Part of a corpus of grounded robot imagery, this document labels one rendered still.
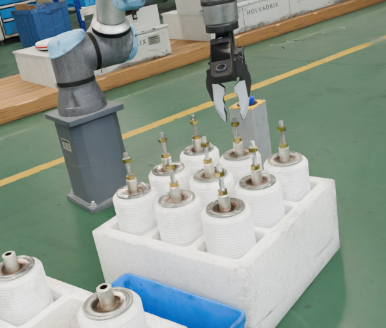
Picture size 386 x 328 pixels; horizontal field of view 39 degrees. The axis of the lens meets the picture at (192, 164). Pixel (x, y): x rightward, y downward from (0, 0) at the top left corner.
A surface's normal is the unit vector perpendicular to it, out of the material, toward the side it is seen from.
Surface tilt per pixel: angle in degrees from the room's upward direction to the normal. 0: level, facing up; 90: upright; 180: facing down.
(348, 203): 0
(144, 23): 90
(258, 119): 90
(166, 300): 88
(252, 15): 90
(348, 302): 0
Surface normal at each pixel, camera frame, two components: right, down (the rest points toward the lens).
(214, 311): -0.62, 0.36
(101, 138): 0.59, 0.21
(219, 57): -0.26, -0.57
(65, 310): 0.79, 0.11
